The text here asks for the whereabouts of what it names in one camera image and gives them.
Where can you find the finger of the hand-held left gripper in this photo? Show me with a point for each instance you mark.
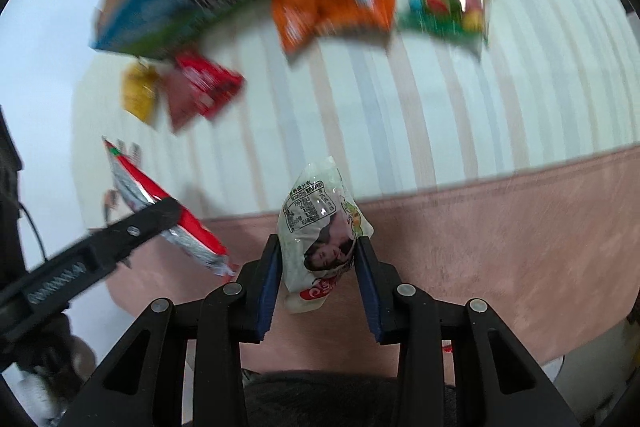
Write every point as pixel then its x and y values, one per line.
pixel 125 234

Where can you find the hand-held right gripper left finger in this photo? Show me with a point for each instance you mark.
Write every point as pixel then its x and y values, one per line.
pixel 265 292

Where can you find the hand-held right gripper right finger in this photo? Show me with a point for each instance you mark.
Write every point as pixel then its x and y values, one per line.
pixel 370 297

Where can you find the red and white snack packet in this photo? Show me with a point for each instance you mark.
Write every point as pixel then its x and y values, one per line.
pixel 142 187

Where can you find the white face print snack packet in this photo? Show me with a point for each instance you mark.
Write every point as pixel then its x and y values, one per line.
pixel 320 227

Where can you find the person's dark fleece clothing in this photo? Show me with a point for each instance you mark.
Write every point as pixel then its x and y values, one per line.
pixel 325 399

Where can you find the small yellow snack packet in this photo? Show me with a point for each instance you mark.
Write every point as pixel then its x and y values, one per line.
pixel 140 94

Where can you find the red triangular snack packet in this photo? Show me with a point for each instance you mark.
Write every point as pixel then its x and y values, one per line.
pixel 212 82

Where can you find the pink striped tablecloth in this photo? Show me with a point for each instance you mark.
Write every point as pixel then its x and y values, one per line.
pixel 450 107

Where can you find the orange snack packet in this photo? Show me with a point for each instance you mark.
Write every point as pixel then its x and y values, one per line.
pixel 330 2

